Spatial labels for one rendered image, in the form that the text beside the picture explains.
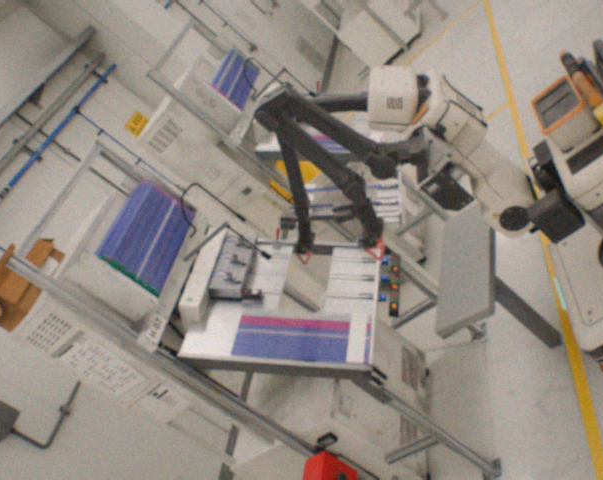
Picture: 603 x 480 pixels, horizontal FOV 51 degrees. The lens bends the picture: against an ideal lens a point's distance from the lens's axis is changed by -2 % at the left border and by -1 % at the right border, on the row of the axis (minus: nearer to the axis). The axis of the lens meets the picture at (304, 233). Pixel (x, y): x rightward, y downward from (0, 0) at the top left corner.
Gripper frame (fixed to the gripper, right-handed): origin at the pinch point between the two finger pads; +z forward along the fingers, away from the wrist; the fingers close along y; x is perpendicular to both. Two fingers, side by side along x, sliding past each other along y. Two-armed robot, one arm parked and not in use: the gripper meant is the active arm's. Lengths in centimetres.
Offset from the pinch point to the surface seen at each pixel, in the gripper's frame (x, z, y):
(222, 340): -25, 1, 50
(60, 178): -191, 54, -132
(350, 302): 20.9, 1.3, 25.8
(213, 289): -33.6, -3.9, 28.0
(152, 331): -48, -11, 58
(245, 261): -23.9, -4.7, 11.1
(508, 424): 86, 47, 45
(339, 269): 14.8, 1.3, 6.6
